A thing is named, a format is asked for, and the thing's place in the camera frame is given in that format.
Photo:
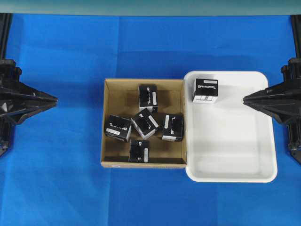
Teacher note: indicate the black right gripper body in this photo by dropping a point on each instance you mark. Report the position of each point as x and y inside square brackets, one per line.
[285, 97]

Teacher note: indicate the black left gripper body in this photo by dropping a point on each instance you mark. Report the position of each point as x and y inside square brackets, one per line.
[14, 95]

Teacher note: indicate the white plastic tray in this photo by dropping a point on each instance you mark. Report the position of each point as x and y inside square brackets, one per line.
[228, 141]

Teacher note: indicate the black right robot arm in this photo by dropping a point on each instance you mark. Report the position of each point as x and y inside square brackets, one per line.
[294, 128]

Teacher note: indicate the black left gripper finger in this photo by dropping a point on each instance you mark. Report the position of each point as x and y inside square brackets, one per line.
[36, 109]
[44, 96]

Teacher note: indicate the black box in tray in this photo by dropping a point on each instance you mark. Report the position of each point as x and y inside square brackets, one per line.
[205, 91]

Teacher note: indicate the black box right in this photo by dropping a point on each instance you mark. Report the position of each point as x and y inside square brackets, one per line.
[173, 127]

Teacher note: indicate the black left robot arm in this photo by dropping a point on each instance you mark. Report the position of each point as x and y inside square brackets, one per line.
[7, 128]

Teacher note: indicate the black box left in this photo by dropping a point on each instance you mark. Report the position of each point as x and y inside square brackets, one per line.
[118, 127]

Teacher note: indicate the brown cardboard box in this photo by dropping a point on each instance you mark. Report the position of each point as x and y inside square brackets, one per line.
[121, 98]

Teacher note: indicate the black box top centre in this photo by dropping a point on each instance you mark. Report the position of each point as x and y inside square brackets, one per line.
[148, 97]

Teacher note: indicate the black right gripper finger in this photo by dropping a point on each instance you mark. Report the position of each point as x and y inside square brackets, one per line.
[260, 108]
[261, 94]

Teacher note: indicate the black box tilted centre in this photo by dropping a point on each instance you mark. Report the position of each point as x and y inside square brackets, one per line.
[145, 124]

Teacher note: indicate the black box bottom centre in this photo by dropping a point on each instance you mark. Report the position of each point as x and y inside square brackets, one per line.
[139, 151]

